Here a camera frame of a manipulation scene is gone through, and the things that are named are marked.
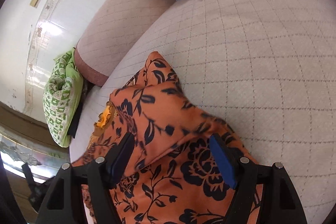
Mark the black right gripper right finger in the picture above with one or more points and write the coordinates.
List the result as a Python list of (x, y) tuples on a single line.
[(279, 203)]

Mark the dark wooden mirror cabinet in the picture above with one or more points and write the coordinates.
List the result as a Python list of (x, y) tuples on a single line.
[(26, 140)]

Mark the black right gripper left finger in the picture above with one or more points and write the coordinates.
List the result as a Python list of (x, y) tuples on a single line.
[(63, 202)]

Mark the orange black floral garment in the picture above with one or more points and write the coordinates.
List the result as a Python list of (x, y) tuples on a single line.
[(171, 176)]

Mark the green white patterned cloth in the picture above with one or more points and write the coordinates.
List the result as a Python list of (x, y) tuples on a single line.
[(61, 97)]

